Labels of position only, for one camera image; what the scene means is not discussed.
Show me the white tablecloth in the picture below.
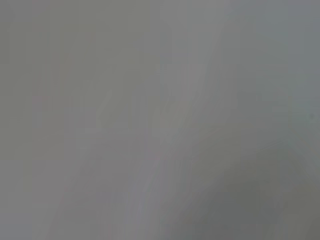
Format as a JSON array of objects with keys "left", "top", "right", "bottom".
[{"left": 0, "top": 0, "right": 320, "bottom": 240}]

